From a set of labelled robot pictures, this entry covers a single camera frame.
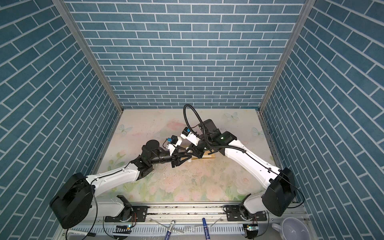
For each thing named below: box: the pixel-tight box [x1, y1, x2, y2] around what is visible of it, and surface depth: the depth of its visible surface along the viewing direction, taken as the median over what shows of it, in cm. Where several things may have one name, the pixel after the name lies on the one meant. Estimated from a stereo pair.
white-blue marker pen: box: [165, 220, 175, 240], surface depth 69 cm
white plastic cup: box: [271, 217, 311, 240], surface depth 68 cm
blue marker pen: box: [202, 217, 211, 240], surface depth 70 cm
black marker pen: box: [67, 229, 97, 237], surface depth 69 cm
